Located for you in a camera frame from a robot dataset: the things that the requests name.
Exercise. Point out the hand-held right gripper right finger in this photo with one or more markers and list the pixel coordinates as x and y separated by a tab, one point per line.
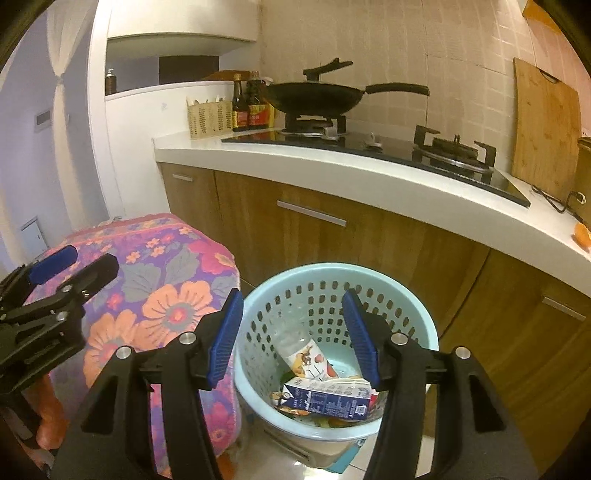
362	337

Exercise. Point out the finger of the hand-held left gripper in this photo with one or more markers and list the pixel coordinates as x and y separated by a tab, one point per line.
51	265
92	272

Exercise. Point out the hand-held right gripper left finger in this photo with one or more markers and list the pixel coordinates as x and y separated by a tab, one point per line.
226	337

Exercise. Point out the white wrapper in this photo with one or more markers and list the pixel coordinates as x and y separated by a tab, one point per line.
351	383

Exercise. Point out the light blue plastic basket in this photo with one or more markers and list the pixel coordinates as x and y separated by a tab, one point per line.
415	332

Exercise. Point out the clear plastic bottle colourful label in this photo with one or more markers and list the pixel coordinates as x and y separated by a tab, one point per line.
304	353

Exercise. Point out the printed drink carton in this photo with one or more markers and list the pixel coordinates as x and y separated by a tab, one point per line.
323	401

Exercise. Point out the floral tablecloth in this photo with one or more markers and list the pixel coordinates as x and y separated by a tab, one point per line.
152	277

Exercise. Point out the wooden kitchen cabinet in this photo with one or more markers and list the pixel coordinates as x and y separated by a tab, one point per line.
392	254

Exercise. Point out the white container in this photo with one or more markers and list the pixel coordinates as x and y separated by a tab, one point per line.
314	450

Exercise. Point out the white curtain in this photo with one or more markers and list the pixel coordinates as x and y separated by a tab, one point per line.
60	115

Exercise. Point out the white kitchen countertop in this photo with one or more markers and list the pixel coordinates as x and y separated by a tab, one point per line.
369	177

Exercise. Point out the dark pump bottle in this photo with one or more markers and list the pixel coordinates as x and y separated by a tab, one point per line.
111	83

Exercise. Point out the black glass gas hob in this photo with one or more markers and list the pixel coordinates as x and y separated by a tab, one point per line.
392	147

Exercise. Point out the beige woven utensil holder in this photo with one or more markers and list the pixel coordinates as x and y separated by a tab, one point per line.
210	120

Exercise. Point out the white hob knob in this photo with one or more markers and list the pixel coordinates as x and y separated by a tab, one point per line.
331	133

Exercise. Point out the black burner grate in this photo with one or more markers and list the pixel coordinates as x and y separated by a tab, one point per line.
314	122
455	150

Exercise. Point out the dark sauce bottle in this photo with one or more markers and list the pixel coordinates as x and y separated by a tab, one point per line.
240	108

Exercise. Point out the red label sauce bottle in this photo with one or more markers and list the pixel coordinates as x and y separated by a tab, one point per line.
257	108

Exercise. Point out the small orange peel piece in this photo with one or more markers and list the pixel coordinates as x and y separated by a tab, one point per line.
582	236

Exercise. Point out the black wok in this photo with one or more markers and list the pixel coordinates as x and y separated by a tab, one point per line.
314	97

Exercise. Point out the wooden cutting board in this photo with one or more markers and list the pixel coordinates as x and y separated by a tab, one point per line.
545	134

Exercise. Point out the white wall access panel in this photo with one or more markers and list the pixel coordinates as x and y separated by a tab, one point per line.
33	237

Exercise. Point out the wall vent panel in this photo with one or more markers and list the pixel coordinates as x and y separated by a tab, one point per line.
42	121

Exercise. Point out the orange wall cabinet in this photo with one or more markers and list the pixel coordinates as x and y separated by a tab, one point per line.
540	9

